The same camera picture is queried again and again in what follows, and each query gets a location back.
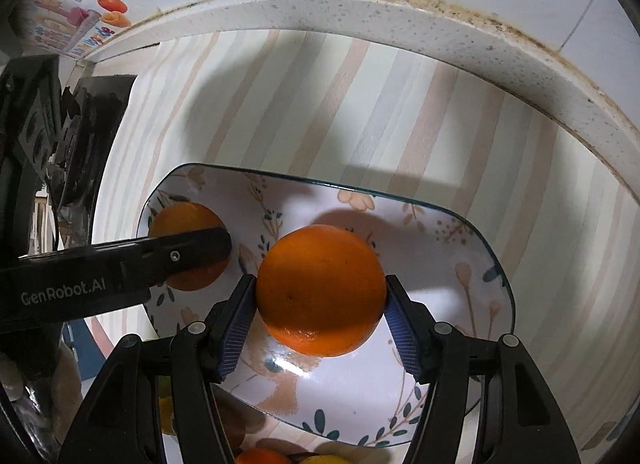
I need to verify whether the orange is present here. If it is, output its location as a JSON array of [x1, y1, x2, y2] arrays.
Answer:
[[148, 202, 230, 292], [256, 224, 386, 357]]

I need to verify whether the brownish orange fruit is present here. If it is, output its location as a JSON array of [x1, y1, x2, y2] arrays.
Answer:
[[235, 448, 292, 464]]

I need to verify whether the yellow lemon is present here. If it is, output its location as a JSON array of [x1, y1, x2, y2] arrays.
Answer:
[[299, 454, 352, 464]]

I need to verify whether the floral oval ceramic plate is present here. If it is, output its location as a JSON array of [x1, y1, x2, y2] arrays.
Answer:
[[135, 162, 516, 450]]

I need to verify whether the black gas stove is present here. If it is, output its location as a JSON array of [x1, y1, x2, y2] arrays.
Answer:
[[1, 54, 134, 257]]

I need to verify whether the striped table mat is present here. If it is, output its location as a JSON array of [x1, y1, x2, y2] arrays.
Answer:
[[92, 31, 639, 463]]

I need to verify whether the colourful wall sticker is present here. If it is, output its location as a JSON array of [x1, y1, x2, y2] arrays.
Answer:
[[12, 0, 131, 59]]

